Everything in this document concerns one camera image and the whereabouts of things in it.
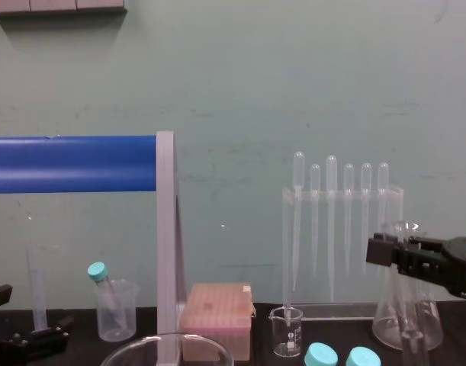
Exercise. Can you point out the blue cylinder roll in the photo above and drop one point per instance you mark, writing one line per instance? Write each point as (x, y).
(72, 164)

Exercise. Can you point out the teal capped centrifuge tube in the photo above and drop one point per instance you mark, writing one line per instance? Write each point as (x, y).
(97, 271)

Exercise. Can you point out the glass conical flask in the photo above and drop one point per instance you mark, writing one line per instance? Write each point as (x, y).
(393, 324)

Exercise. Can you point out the pink pipette tip box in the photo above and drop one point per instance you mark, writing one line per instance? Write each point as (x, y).
(217, 309)

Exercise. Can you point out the grey upright stand panel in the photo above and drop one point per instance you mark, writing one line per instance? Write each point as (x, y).
(164, 228)

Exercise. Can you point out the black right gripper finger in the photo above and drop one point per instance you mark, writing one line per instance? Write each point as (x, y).
(427, 242)
(383, 252)

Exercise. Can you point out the clear acrylic pipette rack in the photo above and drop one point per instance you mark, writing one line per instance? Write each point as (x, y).
(394, 194)

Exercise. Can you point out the clear glass stirring rod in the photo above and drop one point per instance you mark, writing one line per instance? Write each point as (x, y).
(288, 316)

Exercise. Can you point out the clear plastic beaker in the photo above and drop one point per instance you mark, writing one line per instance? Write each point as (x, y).
(120, 324)

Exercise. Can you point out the black table cloth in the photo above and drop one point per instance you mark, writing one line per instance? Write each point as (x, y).
(331, 329)

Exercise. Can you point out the small glass beaker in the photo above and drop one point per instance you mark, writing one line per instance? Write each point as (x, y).
(286, 339)

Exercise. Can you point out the teal screw cap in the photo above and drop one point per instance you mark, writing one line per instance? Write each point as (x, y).
(363, 357)
(321, 355)

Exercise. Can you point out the clear plastic transfer pipette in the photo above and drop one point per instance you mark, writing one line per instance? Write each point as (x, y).
(383, 179)

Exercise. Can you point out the clear plastic graduated cylinder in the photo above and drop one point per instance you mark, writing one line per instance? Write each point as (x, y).
(38, 297)

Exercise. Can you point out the grey wall shelf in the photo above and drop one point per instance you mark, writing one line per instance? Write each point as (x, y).
(57, 5)

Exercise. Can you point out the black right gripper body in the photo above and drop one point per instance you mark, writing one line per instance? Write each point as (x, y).
(461, 267)

